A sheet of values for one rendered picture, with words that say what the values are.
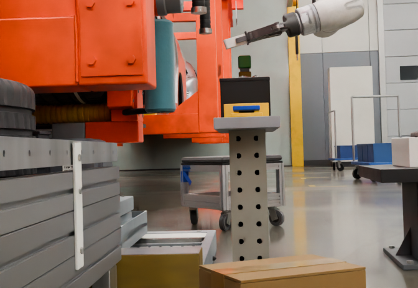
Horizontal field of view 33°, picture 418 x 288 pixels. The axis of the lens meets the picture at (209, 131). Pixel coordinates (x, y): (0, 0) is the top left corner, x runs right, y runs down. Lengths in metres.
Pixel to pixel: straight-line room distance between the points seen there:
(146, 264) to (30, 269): 0.71
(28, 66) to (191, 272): 0.60
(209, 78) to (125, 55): 4.22
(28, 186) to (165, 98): 1.04
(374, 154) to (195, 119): 2.36
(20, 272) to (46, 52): 0.78
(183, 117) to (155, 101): 3.83
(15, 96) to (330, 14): 1.18
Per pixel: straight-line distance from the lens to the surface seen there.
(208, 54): 5.82
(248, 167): 1.92
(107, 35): 1.61
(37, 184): 1.02
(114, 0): 1.62
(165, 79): 1.98
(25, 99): 1.35
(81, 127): 2.12
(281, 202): 3.39
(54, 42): 1.64
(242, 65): 2.20
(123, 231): 1.98
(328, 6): 2.21
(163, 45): 1.98
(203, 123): 5.78
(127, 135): 2.09
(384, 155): 7.48
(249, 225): 1.93
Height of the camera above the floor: 0.36
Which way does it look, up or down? 2 degrees up
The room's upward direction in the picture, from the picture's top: 2 degrees counter-clockwise
